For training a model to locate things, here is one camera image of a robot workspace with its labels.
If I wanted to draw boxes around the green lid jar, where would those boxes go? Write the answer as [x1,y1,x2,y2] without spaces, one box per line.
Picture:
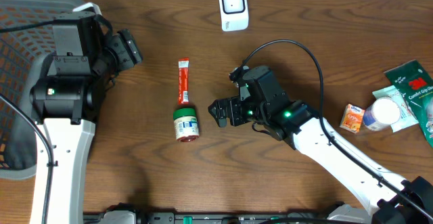
[173,108,200,142]

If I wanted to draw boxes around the red box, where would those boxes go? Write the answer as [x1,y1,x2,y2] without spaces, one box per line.
[178,58,189,105]

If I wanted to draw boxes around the orange Kleenex tissue pack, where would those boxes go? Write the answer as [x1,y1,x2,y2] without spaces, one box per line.
[340,104,365,133]

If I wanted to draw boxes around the white cotton swab tub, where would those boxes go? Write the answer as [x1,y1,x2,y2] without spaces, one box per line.
[363,97,401,131]

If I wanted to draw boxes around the green 3M gloves package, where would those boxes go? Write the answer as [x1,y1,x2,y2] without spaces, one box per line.
[385,60,432,146]

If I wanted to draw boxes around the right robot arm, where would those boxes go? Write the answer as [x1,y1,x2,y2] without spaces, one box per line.
[208,66,432,223]

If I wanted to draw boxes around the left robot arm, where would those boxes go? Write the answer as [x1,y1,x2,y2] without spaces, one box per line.
[29,9,143,223]

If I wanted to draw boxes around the white barcode scanner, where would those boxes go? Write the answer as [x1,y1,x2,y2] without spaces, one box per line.
[219,0,249,32]

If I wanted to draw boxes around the grey plastic shopping basket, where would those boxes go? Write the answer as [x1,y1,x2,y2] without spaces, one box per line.
[1,0,84,180]

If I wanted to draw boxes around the black right camera cable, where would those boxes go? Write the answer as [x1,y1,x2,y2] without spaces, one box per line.
[238,39,433,222]

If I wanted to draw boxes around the black camera cable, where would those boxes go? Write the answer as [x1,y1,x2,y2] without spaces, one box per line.
[0,19,58,224]
[238,39,433,222]

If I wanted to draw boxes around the black left camera cable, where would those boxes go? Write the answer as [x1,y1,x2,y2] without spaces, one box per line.
[0,19,58,224]

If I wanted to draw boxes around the black mounting rail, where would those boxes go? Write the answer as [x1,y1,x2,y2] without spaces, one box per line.
[83,212,317,224]

